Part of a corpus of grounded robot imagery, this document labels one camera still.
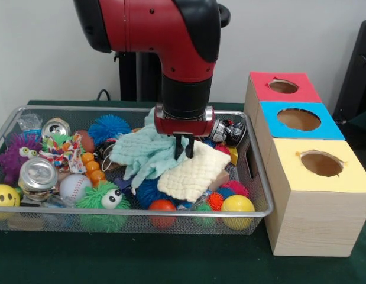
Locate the red robot arm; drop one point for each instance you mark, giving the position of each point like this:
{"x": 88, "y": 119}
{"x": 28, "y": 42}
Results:
{"x": 159, "y": 29}

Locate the mint green cloth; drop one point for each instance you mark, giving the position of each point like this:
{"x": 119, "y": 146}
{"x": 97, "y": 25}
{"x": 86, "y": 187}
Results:
{"x": 141, "y": 148}

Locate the plain yellow ball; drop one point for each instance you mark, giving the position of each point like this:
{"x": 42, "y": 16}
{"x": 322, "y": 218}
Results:
{"x": 237, "y": 204}

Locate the dark green table cloth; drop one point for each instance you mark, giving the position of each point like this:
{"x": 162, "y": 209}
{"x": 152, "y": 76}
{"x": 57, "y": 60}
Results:
{"x": 141, "y": 260}

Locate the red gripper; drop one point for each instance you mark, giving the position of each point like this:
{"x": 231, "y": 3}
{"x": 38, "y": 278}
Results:
{"x": 182, "y": 127}

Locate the purple spiky monster toy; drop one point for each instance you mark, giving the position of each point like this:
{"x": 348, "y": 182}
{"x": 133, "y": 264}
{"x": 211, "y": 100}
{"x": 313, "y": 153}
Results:
{"x": 11, "y": 156}

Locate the silver crushed soda can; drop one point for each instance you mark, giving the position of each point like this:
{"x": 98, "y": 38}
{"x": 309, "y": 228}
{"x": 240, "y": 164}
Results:
{"x": 55, "y": 128}

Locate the black red crushed soda can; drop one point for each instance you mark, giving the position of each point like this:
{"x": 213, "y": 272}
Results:
{"x": 231, "y": 133}

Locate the blue spiky ball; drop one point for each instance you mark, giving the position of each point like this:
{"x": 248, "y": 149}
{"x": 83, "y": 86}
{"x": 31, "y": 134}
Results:
{"x": 108, "y": 127}

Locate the green furry toy with eyes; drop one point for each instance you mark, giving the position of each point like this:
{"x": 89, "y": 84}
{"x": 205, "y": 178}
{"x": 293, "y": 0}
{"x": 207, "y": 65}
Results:
{"x": 97, "y": 198}

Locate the yellow smiley ball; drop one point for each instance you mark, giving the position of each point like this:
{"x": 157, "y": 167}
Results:
{"x": 5, "y": 195}

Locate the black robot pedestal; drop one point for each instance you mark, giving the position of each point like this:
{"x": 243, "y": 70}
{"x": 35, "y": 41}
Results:
{"x": 129, "y": 77}

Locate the black upright panel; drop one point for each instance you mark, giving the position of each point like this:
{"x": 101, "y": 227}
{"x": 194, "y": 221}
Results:
{"x": 357, "y": 74}

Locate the cream waffle cloth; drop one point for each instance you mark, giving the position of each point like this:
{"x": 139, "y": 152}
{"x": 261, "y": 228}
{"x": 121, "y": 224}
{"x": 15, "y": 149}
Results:
{"x": 194, "y": 174}

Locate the wooden box with three holes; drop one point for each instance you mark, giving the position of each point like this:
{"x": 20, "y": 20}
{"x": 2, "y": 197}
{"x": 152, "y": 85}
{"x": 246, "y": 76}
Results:
{"x": 318, "y": 219}

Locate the red orange ball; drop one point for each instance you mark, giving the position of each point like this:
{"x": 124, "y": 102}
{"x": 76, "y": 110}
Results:
{"x": 162, "y": 205}

